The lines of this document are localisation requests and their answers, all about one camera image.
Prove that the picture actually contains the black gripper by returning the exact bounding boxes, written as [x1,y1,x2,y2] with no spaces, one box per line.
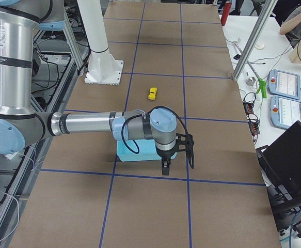
[156,148,177,176]

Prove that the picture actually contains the yellow beetle toy car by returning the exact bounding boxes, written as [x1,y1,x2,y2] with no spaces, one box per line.
[148,87,157,100]

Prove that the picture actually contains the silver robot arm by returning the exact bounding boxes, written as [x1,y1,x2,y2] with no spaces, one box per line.
[0,1,179,175]

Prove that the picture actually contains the light blue plastic bin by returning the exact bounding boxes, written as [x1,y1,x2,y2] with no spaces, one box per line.
[116,139,178,163]

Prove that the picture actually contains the orange black electronics board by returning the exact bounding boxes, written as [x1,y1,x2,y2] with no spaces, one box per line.
[242,92,260,136]

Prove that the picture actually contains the small metal cup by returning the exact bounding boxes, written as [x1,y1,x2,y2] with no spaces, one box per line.
[246,76,256,86]

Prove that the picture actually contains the black laptop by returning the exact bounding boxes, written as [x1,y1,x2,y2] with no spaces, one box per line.
[261,121,301,199]

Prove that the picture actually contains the green clamp tool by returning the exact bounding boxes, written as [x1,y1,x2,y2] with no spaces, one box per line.
[256,78,267,99]

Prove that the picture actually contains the lower teach pendant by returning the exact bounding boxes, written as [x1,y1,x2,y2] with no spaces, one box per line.
[270,95,301,129]

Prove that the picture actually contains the teach pendant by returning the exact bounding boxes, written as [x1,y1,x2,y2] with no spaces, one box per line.
[270,95,301,129]
[267,69,300,100]

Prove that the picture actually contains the upper teach pendant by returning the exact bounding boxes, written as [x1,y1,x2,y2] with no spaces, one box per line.
[267,69,300,100]

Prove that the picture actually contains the red cylinder bottle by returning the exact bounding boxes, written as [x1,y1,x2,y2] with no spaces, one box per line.
[220,1,232,26]

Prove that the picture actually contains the seated person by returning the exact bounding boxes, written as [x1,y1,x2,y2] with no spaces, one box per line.
[279,6,301,47]

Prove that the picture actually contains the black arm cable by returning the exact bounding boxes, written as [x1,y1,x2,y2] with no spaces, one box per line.
[121,105,189,153]

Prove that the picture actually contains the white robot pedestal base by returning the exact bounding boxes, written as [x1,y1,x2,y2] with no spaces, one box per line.
[77,0,124,85]

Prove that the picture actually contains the aluminium frame post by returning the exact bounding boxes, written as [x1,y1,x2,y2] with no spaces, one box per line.
[232,0,278,81]

